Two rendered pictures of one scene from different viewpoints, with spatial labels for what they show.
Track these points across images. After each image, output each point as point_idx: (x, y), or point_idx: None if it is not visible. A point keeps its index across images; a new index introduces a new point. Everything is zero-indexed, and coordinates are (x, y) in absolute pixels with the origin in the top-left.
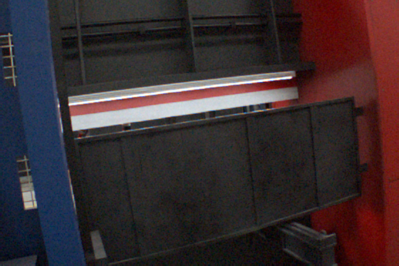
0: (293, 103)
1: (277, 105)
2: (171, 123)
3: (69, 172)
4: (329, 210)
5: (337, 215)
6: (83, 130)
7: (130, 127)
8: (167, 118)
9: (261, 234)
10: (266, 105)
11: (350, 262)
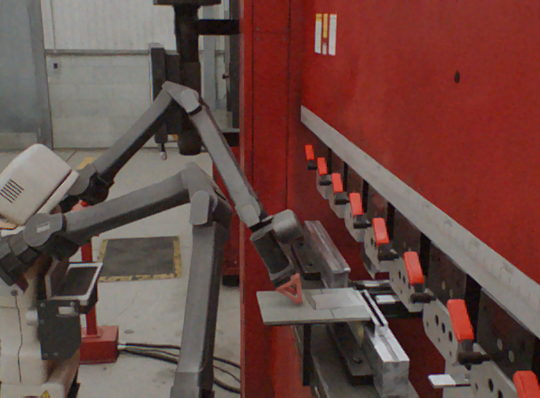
0: (305, 129)
1: (261, 131)
2: (345, 173)
3: None
4: (363, 268)
5: (378, 271)
6: (227, 220)
7: (366, 189)
8: (115, 168)
9: (406, 314)
10: (167, 131)
11: (395, 322)
